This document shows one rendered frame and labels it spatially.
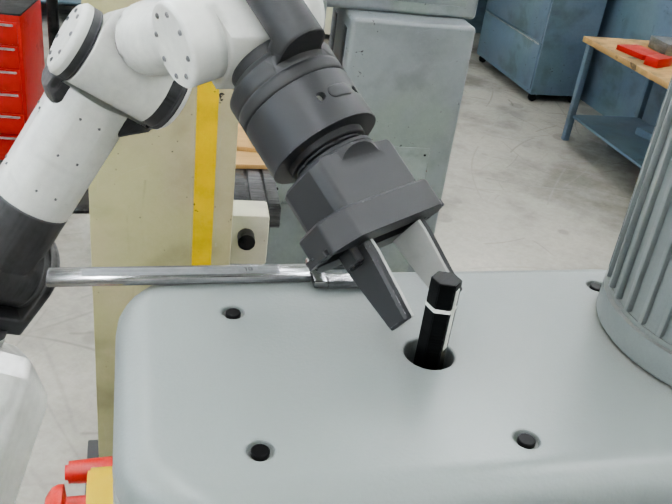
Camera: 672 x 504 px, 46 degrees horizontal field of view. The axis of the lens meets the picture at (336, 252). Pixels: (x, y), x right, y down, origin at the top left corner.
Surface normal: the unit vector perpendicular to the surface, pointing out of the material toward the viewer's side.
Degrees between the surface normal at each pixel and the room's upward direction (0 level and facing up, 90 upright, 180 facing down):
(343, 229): 55
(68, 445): 0
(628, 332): 90
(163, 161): 90
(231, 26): 38
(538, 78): 90
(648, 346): 90
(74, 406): 0
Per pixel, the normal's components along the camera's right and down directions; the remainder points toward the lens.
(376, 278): -0.69, 0.28
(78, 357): 0.11, -0.87
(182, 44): -0.80, 0.41
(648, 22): -0.97, 0.01
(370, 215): 0.51, -0.48
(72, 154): 0.36, 0.48
